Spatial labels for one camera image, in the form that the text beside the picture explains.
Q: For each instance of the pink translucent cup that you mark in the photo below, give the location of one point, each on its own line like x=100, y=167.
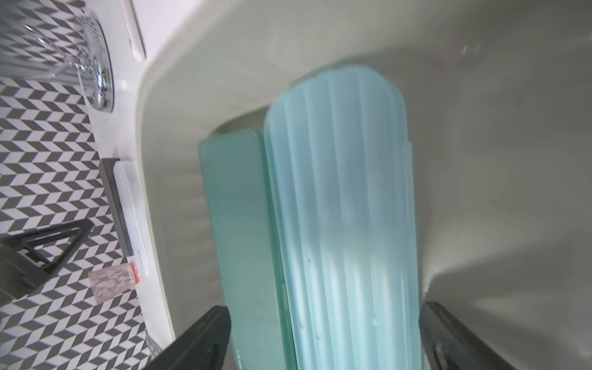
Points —
x=108, y=283

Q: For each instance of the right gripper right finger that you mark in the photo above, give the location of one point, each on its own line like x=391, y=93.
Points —
x=449, y=344

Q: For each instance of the dark green pencil case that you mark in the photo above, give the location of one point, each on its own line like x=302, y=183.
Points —
x=236, y=180

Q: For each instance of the chrome cup holder stand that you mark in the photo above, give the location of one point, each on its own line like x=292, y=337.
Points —
x=90, y=64

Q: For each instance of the light blue ribbed pencil case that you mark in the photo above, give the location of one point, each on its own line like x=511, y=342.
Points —
x=341, y=166

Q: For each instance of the grey-green plastic storage box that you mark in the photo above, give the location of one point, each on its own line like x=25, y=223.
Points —
x=499, y=109

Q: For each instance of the black pencil case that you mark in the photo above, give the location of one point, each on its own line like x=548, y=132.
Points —
x=107, y=175

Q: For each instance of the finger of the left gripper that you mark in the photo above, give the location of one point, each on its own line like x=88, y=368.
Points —
x=32, y=258

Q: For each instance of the clear frosted pencil case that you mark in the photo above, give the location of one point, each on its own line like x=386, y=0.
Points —
x=133, y=212

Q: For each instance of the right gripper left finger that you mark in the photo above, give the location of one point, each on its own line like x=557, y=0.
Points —
x=203, y=346

